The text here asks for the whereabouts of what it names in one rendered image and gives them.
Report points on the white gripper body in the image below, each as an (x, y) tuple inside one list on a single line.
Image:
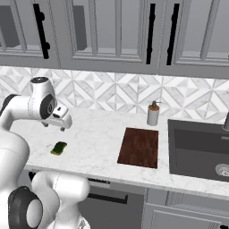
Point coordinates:
[(61, 120)]

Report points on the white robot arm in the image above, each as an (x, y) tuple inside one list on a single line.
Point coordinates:
[(18, 107)]

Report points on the green and yellow sponge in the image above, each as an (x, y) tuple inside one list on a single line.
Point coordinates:
[(59, 148)]

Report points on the dark brown wooden cutting board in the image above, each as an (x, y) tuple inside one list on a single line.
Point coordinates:
[(139, 147)]

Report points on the grey soap dispenser with pump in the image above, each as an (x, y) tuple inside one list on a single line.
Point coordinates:
[(153, 114)]

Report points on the grey dishwasher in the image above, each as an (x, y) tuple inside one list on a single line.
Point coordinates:
[(113, 214)]

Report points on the wide grey glass-front cupboard door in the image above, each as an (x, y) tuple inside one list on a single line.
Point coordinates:
[(119, 29)]

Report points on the dark grey sink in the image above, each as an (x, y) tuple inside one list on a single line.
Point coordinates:
[(196, 150)]

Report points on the grey base cupboard door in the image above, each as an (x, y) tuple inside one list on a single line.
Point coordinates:
[(184, 216)]

